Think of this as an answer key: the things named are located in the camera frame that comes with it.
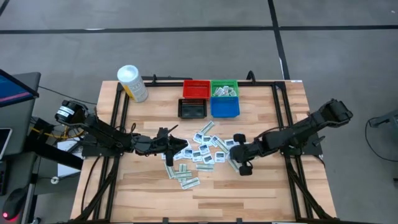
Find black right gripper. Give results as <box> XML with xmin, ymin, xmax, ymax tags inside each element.
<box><xmin>229</xmin><ymin>133</ymin><xmax>262</xmax><ymax>177</ymax></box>

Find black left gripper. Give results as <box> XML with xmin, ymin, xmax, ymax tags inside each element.
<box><xmin>132</xmin><ymin>126</ymin><xmax>189</xmax><ymax>167</ymax></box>

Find black plastic basket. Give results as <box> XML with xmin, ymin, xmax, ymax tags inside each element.
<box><xmin>177</xmin><ymin>98</ymin><xmax>208</xmax><ymax>119</ymax></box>

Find blue plastic basket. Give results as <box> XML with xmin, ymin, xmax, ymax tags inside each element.
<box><xmin>210</xmin><ymin>96</ymin><xmax>241</xmax><ymax>119</ymax></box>

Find red plastic basket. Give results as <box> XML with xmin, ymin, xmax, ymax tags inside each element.
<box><xmin>182</xmin><ymin>80</ymin><xmax>211</xmax><ymax>100</ymax></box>

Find green plastic basket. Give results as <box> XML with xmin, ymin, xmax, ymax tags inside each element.
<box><xmin>210</xmin><ymin>80</ymin><xmax>239</xmax><ymax>98</ymax></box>

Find white wipes canister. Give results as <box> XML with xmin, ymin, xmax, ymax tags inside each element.
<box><xmin>116</xmin><ymin>64</ymin><xmax>149</xmax><ymax>103</ymax></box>

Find white paper sheet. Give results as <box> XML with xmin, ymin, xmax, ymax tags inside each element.
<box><xmin>57</xmin><ymin>139</ymin><xmax>84</xmax><ymax>178</ymax></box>

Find black support beam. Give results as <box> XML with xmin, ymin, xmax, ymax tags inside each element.
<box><xmin>24</xmin><ymin>141</ymin><xmax>84</xmax><ymax>170</ymax></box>

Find grey metal stand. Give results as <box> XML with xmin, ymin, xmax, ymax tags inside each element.
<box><xmin>369</xmin><ymin>108</ymin><xmax>398</xmax><ymax>128</ymax></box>

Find grey workstation cart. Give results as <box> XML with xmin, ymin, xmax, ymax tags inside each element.
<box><xmin>0</xmin><ymin>72</ymin><xmax>42</xmax><ymax>224</ymax></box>

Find black computer monitor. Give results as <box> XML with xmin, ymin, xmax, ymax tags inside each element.
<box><xmin>0</xmin><ymin>68</ymin><xmax>40</xmax><ymax>108</ymax></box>

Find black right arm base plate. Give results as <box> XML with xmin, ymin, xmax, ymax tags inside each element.
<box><xmin>279</xmin><ymin>132</ymin><xmax>323</xmax><ymax>156</ymax></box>

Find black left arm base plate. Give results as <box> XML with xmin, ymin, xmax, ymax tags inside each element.
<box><xmin>81</xmin><ymin>136</ymin><xmax>127</xmax><ymax>157</ymax></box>

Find black floor cable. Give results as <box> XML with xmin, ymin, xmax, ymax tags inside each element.
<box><xmin>39</xmin><ymin>85</ymin><xmax>98</xmax><ymax>106</ymax></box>
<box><xmin>364</xmin><ymin>116</ymin><xmax>398</xmax><ymax>163</ymax></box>

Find yellow cable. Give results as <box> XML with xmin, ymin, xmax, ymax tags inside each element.
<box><xmin>30</xmin><ymin>126</ymin><xmax>85</xmax><ymax>140</ymax></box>

